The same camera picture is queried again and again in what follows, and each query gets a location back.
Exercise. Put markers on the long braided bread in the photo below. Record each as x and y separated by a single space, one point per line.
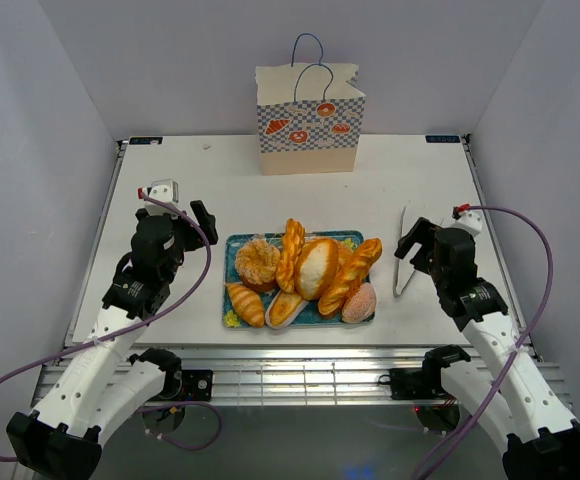
348 280

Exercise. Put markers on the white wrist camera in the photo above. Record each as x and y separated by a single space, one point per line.
159 196
465 219

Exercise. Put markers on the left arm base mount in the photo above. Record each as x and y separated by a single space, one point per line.
196 385

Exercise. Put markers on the aluminium frame rail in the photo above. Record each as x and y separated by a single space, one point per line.
261 377

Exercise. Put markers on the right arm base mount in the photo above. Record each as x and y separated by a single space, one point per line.
407 384

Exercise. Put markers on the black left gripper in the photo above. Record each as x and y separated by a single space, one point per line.
201 212

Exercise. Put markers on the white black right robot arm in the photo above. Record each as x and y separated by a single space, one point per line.
537 435

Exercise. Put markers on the teal floral tray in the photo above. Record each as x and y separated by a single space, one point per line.
309 317

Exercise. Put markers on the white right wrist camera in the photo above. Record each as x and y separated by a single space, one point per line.
465 219

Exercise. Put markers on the white powdered oval bread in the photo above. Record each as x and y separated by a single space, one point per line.
316 268

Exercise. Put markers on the twisted bread stick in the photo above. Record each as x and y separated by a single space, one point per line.
292 243

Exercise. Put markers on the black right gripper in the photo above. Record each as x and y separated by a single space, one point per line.
423 233

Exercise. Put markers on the striped croissant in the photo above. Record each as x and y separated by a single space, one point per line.
247 304

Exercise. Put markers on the pink sugared bun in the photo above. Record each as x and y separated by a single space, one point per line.
361 305

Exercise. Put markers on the sugared round bun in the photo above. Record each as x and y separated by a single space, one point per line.
256 265

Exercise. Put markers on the metal tongs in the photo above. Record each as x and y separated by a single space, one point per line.
403 269

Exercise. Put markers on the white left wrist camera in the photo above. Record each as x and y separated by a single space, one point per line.
159 196

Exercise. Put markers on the flat baguette bread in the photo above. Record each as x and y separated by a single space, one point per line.
284 309

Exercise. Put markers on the checkered paper bag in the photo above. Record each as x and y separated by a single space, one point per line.
309 117

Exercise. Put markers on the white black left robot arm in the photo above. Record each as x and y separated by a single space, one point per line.
104 384

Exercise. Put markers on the twisted ring doughnut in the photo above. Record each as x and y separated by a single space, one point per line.
344 253

